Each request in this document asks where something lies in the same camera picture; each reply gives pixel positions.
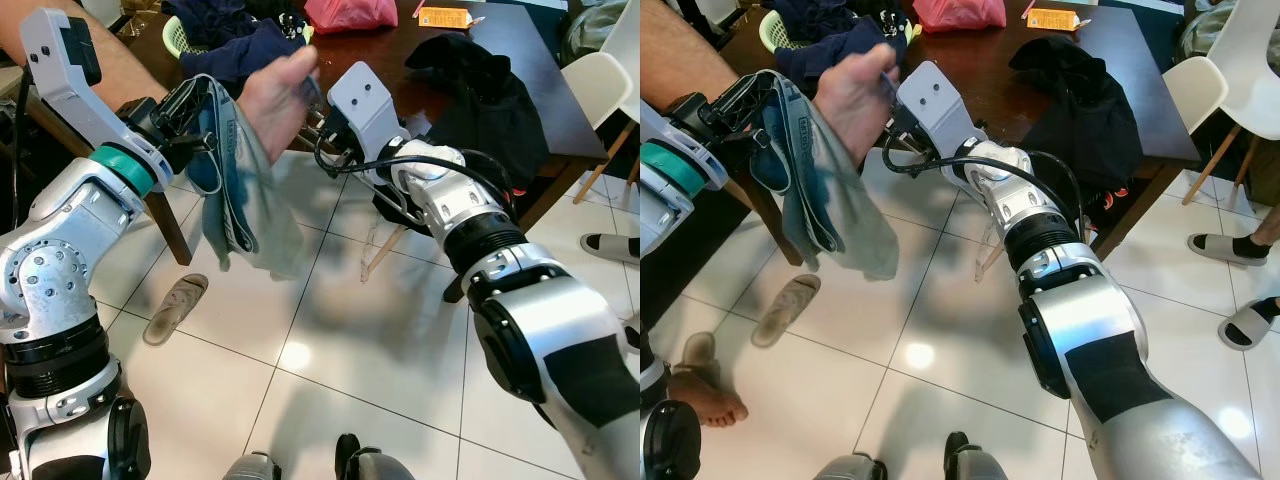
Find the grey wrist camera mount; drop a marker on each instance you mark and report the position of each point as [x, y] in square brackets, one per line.
[70, 100]
[935, 105]
[365, 105]
[680, 150]

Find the grey right robot leg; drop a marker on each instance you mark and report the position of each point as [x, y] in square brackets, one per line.
[978, 460]
[375, 462]

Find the person in blue shorts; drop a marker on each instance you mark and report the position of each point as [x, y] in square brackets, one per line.
[680, 50]
[110, 60]

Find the yellow printed packet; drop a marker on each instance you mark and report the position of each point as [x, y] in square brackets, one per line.
[1055, 19]
[445, 17]

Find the pale grey slide sandal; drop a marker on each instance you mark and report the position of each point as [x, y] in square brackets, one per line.
[1245, 328]
[610, 248]
[1215, 248]

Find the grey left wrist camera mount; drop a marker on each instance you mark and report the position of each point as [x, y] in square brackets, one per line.
[680, 150]
[70, 100]

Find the grey left robot leg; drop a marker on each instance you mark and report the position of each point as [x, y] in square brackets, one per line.
[250, 467]
[850, 467]

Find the pink pen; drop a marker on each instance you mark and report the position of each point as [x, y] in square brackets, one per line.
[418, 8]
[1027, 8]

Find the grey green garment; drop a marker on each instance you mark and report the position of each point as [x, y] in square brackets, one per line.
[250, 210]
[840, 210]

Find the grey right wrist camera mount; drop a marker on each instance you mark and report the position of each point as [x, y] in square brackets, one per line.
[365, 105]
[935, 105]

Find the person in black socks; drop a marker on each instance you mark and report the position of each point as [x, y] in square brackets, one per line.
[1268, 235]

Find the pale green basket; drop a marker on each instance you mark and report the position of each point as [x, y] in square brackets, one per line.
[175, 38]
[772, 32]

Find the white plastic chair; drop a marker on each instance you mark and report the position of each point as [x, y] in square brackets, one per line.
[595, 85]
[1195, 90]
[625, 40]
[1255, 60]

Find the dark wooden table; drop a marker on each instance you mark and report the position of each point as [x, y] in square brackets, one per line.
[990, 60]
[380, 60]

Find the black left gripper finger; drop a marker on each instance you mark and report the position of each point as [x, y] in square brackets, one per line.
[190, 100]
[755, 95]

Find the navy garment with pink print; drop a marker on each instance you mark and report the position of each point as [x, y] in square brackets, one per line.
[250, 55]
[830, 55]

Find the plain navy garment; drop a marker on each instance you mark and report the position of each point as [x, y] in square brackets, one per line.
[215, 20]
[810, 18]

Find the dark knit garment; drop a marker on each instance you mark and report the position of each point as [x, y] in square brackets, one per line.
[490, 110]
[1085, 110]

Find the grey robot leg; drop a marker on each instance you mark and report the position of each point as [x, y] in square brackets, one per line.
[978, 460]
[375, 462]
[250, 467]
[850, 467]

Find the red plastic bag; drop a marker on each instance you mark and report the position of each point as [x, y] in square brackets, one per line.
[350, 14]
[960, 14]

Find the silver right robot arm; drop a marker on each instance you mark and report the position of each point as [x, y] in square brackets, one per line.
[1090, 320]
[540, 320]

